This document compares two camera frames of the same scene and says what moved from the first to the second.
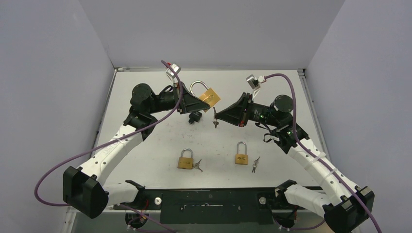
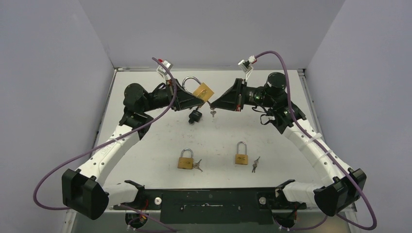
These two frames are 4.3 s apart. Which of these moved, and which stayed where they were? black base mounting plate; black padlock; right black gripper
Moved: right black gripper
Stayed: black padlock; black base mounting plate
